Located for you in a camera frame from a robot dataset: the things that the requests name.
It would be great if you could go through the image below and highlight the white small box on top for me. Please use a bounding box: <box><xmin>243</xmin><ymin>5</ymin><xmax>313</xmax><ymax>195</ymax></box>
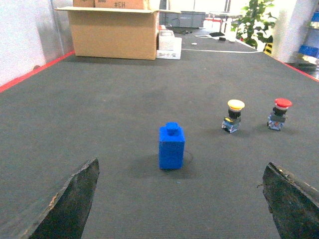
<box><xmin>159</xmin><ymin>30</ymin><xmax>175</xmax><ymax>50</ymax></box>

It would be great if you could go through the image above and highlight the red mushroom push button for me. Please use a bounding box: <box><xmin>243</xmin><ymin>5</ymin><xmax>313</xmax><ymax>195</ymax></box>
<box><xmin>267</xmin><ymin>98</ymin><xmax>292</xmax><ymax>131</ymax></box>

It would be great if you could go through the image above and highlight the green potted plant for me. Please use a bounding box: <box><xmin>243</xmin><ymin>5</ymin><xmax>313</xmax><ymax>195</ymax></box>
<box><xmin>232</xmin><ymin>0</ymin><xmax>277</xmax><ymax>49</ymax></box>

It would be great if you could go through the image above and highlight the yellow mushroom push button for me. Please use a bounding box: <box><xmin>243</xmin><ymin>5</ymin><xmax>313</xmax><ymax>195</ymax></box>
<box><xmin>221</xmin><ymin>99</ymin><xmax>245</xmax><ymax>133</ymax></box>

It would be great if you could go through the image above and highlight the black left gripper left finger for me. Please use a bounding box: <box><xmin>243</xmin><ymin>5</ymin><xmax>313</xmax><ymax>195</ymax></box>
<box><xmin>21</xmin><ymin>158</ymin><xmax>100</xmax><ymax>239</ymax></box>

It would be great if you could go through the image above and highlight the large cardboard box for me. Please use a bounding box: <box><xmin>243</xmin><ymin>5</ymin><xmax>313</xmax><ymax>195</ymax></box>
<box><xmin>54</xmin><ymin>6</ymin><xmax>181</xmax><ymax>61</ymax></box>

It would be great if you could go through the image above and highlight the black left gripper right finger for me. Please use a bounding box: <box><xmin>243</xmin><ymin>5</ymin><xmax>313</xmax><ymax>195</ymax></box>
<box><xmin>263</xmin><ymin>162</ymin><xmax>319</xmax><ymax>239</ymax></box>

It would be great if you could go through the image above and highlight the white flat box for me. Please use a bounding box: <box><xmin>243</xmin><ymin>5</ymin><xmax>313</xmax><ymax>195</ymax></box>
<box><xmin>156</xmin><ymin>37</ymin><xmax>182</xmax><ymax>60</ymax></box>

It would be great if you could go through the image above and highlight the blue block part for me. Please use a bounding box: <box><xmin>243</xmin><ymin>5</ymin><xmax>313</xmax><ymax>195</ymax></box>
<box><xmin>159</xmin><ymin>122</ymin><xmax>185</xmax><ymax>170</ymax></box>

